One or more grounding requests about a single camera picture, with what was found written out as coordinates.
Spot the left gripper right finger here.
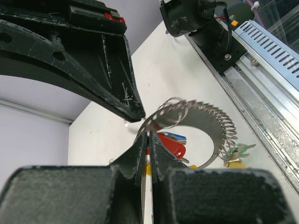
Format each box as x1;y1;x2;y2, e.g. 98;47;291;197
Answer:
149;133;296;224

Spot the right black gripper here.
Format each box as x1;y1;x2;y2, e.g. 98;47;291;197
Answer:
0;0;145;122

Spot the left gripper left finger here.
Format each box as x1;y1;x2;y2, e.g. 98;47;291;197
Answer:
0;134;148;224

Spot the red tag key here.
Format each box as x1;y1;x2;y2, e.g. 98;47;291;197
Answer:
157;133;190;164

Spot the blue tag key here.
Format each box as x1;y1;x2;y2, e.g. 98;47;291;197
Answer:
163;132;187;144

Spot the green tag key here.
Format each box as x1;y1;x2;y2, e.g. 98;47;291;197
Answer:
228;143;256;158

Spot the aluminium mounting rail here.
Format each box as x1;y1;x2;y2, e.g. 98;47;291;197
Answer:
187;37;299;189

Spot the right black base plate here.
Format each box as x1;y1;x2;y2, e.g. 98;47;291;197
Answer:
188;20;246;74

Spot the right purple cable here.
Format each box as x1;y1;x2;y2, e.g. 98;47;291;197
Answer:
242;0;267;28

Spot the white slotted cable duct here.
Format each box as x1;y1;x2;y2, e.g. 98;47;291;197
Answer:
235;20;299;89

